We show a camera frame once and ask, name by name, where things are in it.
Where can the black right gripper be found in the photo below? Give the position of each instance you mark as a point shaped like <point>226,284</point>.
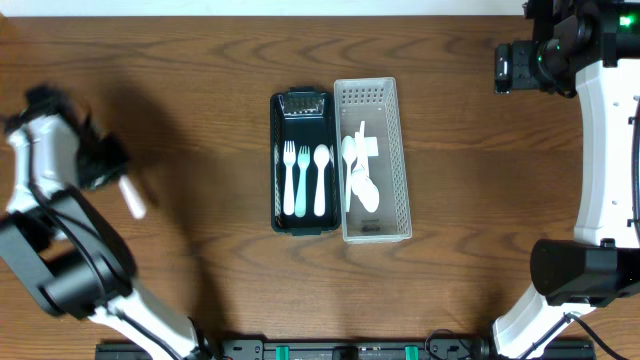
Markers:
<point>520,69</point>

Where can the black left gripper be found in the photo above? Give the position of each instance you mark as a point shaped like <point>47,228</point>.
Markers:
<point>105,163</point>

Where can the white plastic fork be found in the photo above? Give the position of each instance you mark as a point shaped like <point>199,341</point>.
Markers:
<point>303,161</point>
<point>289,160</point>
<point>132,198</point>

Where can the white plastic spoon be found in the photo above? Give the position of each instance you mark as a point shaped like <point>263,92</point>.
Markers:
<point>364,188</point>
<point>361,160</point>
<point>361,131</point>
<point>349,155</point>
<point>321,159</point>

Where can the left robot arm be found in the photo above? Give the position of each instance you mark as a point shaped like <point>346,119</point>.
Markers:
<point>65,253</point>

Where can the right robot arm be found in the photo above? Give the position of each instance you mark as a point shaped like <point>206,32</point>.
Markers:
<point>589,50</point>

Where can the clear plastic basket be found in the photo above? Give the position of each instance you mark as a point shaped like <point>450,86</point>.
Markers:
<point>374,100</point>

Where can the white label sticker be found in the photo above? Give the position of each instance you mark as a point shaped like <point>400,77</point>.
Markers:
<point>372,146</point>

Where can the black plastic basket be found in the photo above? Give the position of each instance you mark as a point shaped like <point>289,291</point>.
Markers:
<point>305,115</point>

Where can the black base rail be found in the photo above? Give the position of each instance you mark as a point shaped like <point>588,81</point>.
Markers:
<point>445,346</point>

